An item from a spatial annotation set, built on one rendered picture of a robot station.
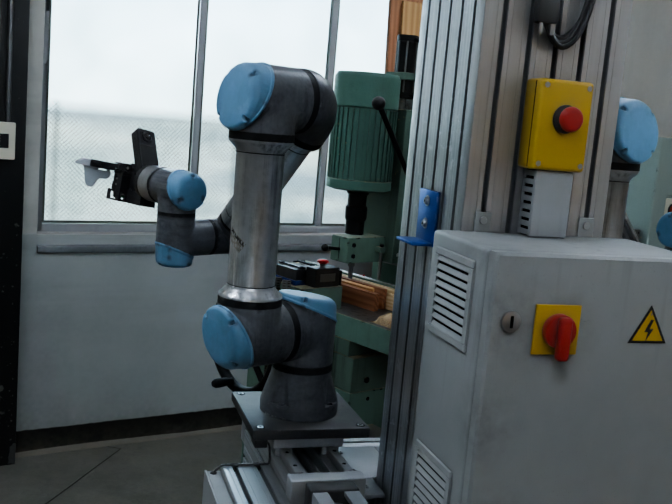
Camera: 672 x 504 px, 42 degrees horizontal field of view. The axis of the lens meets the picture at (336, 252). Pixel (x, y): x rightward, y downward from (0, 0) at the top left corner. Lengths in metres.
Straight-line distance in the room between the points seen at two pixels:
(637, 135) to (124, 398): 2.55
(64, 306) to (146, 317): 0.34
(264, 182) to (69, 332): 2.14
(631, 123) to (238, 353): 0.81
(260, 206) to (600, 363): 0.63
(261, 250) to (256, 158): 0.16
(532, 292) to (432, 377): 0.23
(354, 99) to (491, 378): 1.25
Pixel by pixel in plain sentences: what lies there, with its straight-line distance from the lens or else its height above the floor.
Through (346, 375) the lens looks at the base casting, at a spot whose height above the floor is 0.75.
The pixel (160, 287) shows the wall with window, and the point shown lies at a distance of 3.64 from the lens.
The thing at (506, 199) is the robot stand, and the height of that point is 1.28.
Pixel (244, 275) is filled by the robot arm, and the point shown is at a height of 1.10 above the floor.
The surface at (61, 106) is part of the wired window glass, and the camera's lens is 3.51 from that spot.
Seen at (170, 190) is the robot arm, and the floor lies 1.22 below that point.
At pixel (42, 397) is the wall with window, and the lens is 3.62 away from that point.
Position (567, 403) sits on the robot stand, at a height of 1.03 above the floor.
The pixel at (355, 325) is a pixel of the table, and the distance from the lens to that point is 2.17.
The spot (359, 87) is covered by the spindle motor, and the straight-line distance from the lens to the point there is 2.30.
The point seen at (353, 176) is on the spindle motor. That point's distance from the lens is 2.30.
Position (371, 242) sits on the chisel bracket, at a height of 1.06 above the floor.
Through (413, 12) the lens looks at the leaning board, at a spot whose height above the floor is 1.86.
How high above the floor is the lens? 1.38
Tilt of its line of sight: 9 degrees down
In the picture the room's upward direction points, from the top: 5 degrees clockwise
